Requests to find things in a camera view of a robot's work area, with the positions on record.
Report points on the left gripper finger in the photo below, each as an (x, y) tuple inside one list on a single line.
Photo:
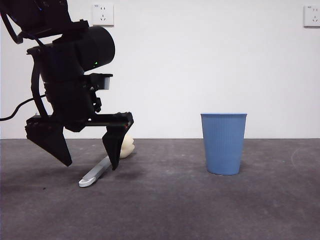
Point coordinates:
[(113, 147), (50, 142)]

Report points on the blue ribbed plastic cup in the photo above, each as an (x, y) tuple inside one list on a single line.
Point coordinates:
[(222, 145)]

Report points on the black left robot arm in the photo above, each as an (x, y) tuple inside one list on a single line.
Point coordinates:
[(95, 47)]

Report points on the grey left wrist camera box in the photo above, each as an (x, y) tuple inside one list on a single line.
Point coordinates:
[(105, 82)]

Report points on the white wall socket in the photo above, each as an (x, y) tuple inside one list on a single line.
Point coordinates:
[(312, 16), (103, 13)]

